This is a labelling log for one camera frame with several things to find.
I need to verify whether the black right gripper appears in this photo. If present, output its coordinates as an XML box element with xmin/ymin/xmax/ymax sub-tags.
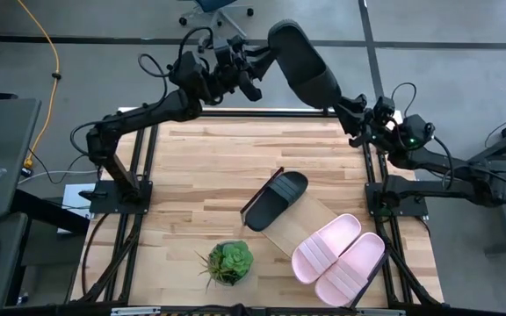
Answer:
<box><xmin>334</xmin><ymin>93</ymin><xmax>386</xmax><ymax>148</ymax></box>

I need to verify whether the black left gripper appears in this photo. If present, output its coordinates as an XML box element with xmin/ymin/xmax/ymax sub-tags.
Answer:
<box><xmin>212</xmin><ymin>34</ymin><xmax>279</xmax><ymax>91</ymax></box>

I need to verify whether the black slide sandal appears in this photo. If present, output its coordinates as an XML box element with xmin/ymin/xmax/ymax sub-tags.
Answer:
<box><xmin>243</xmin><ymin>170</ymin><xmax>310</xmax><ymax>233</ymax></box>
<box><xmin>267</xmin><ymin>18</ymin><xmax>343</xmax><ymax>110</ymax></box>

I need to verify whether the pink slide sandal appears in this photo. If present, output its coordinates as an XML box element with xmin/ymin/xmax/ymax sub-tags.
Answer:
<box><xmin>291</xmin><ymin>212</ymin><xmax>363</xmax><ymax>285</ymax></box>
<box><xmin>314</xmin><ymin>232</ymin><xmax>387</xmax><ymax>307</ymax></box>

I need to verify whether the wooden shelf with black legs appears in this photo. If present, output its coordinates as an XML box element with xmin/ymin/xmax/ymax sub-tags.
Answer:
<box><xmin>239</xmin><ymin>165</ymin><xmax>389</xmax><ymax>311</ymax></box>

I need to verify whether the teal office chair grey base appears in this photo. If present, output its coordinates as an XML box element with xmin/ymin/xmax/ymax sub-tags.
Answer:
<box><xmin>177</xmin><ymin>0</ymin><xmax>255</xmax><ymax>39</ymax></box>

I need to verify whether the succulent plant in white pot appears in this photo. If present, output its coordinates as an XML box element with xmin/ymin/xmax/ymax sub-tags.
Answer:
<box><xmin>194</xmin><ymin>239</ymin><xmax>255</xmax><ymax>293</ymax></box>

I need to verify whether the dark grey side desk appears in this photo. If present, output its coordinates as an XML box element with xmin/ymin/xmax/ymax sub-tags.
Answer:
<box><xmin>0</xmin><ymin>97</ymin><xmax>42</xmax><ymax>220</ymax></box>

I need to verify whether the black low side desk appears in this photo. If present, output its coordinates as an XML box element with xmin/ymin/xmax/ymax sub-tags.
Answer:
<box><xmin>0</xmin><ymin>212</ymin><xmax>30</xmax><ymax>312</ymax></box>

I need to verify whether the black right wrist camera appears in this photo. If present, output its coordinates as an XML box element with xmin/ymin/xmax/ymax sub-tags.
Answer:
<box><xmin>372</xmin><ymin>96</ymin><xmax>397</xmax><ymax>125</ymax></box>

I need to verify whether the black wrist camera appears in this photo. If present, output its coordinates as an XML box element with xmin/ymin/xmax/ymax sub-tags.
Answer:
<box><xmin>238</xmin><ymin>70</ymin><xmax>264</xmax><ymax>103</ymax></box>
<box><xmin>372</xmin><ymin>96</ymin><xmax>397</xmax><ymax>125</ymax></box>

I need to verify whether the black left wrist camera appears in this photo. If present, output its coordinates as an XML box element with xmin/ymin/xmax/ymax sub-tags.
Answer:
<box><xmin>238</xmin><ymin>70</ymin><xmax>264</xmax><ymax>103</ymax></box>

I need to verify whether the black aluminium table frame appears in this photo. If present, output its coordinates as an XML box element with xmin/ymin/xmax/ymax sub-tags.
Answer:
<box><xmin>70</xmin><ymin>104</ymin><xmax>445</xmax><ymax>316</ymax></box>

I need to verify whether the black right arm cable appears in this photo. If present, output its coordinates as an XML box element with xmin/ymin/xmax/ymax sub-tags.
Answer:
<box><xmin>390</xmin><ymin>82</ymin><xmax>418</xmax><ymax>119</ymax></box>

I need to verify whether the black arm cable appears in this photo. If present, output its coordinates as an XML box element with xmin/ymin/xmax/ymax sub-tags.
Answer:
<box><xmin>137</xmin><ymin>25</ymin><xmax>215</xmax><ymax>97</ymax></box>
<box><xmin>390</xmin><ymin>82</ymin><xmax>418</xmax><ymax>119</ymax></box>

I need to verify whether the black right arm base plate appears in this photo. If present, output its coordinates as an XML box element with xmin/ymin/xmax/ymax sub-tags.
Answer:
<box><xmin>365</xmin><ymin>182</ymin><xmax>430</xmax><ymax>219</ymax></box>

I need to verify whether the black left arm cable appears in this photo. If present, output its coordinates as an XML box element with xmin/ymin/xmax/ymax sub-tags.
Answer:
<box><xmin>137</xmin><ymin>25</ymin><xmax>215</xmax><ymax>97</ymax></box>

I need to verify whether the silver metal bracket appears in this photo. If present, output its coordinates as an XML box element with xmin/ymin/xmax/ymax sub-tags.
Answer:
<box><xmin>110</xmin><ymin>306</ymin><xmax>163</xmax><ymax>316</ymax></box>
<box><xmin>356</xmin><ymin>308</ymin><xmax>407</xmax><ymax>316</ymax></box>

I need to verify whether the yellow floor cable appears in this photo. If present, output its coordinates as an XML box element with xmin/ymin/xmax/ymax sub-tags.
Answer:
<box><xmin>15</xmin><ymin>0</ymin><xmax>61</xmax><ymax>170</ymax></box>

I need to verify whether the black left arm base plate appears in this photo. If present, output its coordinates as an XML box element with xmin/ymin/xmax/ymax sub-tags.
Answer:
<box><xmin>89</xmin><ymin>179</ymin><xmax>154</xmax><ymax>216</ymax></box>

